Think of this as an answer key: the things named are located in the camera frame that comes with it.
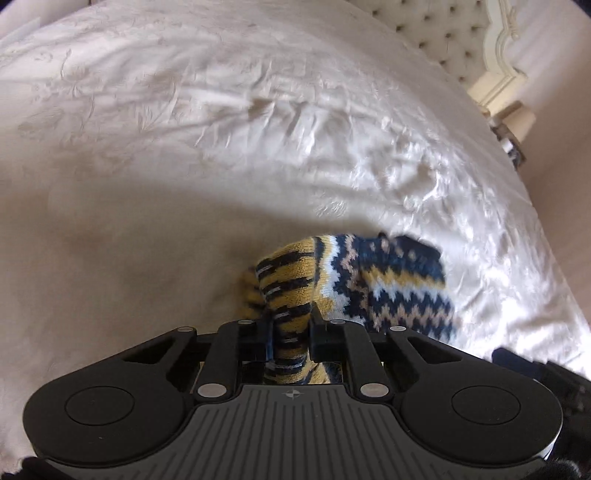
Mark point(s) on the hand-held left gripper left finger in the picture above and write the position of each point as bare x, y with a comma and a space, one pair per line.
268, 344

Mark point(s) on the yellow navy patterned knit sock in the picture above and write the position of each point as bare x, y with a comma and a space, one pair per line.
378, 286

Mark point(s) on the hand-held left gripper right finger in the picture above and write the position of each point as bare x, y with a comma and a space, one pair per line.
316, 344

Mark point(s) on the cream tufted headboard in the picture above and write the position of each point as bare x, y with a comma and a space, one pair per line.
448, 37

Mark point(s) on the beige bedside lamp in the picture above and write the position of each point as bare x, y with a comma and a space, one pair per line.
519, 121

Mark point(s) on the dark bedside table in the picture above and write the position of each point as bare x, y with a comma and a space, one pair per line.
515, 150

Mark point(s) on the white embroidered bedspread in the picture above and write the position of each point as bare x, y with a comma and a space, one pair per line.
184, 161

